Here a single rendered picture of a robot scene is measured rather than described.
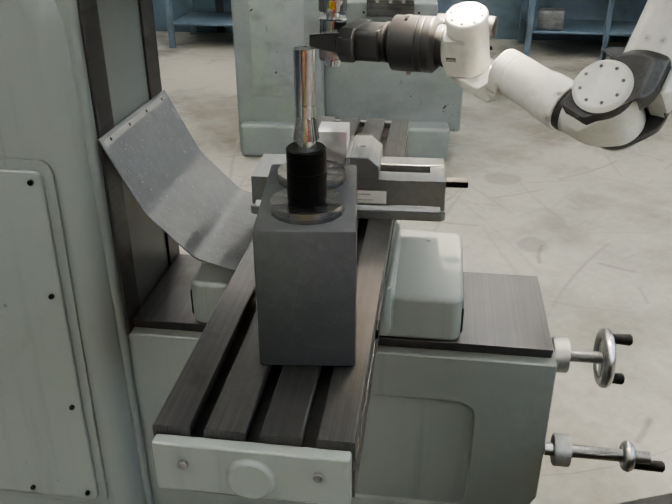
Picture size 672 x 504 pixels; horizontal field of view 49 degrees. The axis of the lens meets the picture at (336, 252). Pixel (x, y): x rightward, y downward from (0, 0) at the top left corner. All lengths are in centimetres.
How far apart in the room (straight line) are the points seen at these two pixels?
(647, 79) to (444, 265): 55
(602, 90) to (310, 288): 46
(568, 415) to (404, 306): 121
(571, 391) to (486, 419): 112
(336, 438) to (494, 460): 71
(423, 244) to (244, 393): 69
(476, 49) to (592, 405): 154
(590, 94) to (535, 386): 57
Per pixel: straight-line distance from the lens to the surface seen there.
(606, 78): 106
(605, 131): 109
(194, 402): 90
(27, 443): 164
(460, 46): 119
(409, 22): 123
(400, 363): 137
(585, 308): 301
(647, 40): 110
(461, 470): 153
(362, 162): 130
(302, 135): 85
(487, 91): 119
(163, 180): 141
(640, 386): 264
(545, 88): 111
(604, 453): 151
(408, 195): 132
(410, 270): 139
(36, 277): 140
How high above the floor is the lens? 148
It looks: 27 degrees down
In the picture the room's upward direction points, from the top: straight up
